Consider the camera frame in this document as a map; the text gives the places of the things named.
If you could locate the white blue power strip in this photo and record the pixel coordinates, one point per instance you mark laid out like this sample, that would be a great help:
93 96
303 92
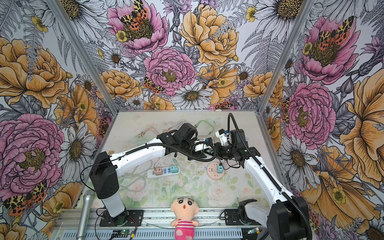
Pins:
150 174

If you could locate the round pink socket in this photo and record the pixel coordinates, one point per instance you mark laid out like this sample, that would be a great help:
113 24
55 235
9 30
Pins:
212 171

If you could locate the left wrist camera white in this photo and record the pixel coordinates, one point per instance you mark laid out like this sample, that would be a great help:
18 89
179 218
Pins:
205 146

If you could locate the plush doll pink dress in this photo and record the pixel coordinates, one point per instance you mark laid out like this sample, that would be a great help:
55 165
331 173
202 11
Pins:
185 210

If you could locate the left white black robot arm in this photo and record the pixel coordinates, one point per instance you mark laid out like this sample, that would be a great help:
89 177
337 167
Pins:
105 172

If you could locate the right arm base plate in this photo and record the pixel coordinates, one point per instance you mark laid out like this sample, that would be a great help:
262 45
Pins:
233 218

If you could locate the pink charger plug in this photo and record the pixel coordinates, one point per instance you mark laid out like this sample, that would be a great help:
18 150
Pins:
158 171

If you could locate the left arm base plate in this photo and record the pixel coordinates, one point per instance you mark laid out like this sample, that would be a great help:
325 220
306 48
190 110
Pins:
129 218

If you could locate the green circuit board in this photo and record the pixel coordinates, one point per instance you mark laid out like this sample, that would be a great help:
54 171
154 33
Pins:
123 234

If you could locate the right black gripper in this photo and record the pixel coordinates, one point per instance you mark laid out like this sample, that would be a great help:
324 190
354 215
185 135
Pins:
217 146

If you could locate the teal charger plug dark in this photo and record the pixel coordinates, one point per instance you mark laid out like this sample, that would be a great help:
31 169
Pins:
220 169

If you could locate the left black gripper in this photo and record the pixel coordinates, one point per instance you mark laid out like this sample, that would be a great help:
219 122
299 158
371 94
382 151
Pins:
193 155

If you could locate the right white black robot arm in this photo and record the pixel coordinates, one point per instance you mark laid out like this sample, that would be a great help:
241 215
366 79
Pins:
287 217

